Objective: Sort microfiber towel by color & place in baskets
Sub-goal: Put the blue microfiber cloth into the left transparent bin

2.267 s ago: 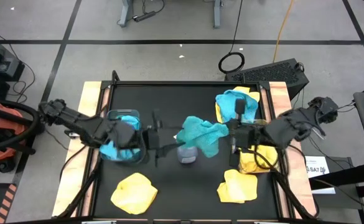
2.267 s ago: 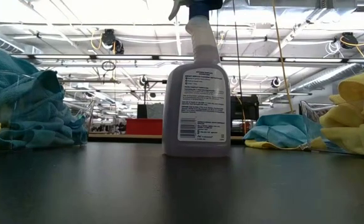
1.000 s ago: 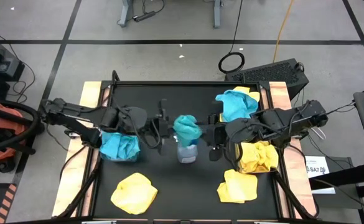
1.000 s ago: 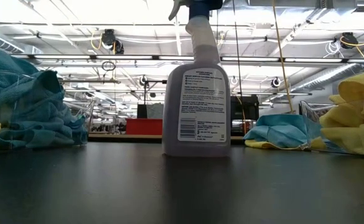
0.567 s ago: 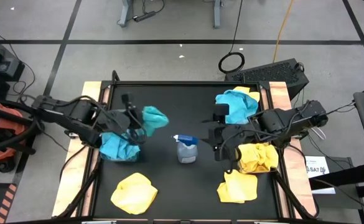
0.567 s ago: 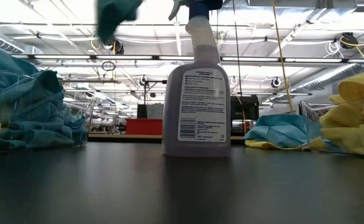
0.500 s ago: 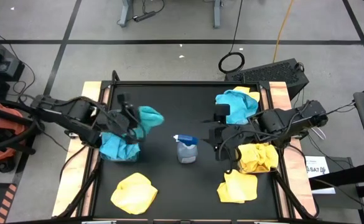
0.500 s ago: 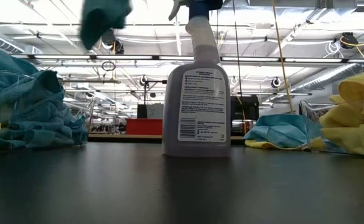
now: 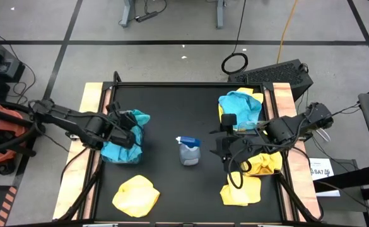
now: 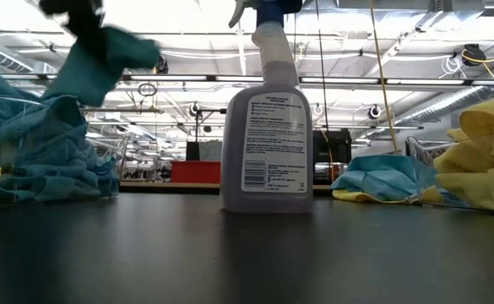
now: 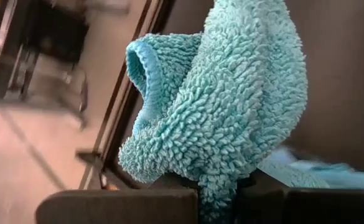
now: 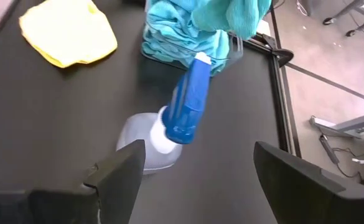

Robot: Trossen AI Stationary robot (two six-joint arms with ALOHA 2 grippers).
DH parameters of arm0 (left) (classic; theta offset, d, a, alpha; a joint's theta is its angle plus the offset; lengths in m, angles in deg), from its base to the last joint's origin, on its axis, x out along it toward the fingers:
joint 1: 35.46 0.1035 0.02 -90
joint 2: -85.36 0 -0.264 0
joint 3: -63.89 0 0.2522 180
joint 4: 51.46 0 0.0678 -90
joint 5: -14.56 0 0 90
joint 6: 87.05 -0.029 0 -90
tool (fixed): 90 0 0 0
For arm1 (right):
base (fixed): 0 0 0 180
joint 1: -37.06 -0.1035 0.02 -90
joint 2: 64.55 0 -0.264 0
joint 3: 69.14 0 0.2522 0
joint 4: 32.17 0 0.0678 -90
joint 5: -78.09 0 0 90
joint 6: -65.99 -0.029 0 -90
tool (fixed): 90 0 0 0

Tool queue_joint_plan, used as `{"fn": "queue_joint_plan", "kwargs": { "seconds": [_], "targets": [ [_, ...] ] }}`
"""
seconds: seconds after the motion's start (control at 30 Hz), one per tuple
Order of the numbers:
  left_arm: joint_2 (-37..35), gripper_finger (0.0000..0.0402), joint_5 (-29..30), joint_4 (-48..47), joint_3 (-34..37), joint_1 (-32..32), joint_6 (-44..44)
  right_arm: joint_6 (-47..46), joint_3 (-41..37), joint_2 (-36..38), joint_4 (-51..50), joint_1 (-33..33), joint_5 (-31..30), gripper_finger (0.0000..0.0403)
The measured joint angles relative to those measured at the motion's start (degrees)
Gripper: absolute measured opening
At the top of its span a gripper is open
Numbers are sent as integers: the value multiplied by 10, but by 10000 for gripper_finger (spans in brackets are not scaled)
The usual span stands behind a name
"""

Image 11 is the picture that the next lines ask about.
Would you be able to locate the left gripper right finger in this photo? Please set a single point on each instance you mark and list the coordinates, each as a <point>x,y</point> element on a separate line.
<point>309,208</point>

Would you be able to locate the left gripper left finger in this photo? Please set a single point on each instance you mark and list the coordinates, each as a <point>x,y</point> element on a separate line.
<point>116,208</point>

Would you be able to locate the teal fluffy microfiber towel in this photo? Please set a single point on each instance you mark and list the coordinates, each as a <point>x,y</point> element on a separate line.
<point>225,109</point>

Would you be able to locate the black aluminium table frame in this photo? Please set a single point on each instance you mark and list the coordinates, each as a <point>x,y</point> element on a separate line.
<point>128,102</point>

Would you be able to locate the blue microfiber towel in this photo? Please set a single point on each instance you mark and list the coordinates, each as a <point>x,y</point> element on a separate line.
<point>324,174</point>

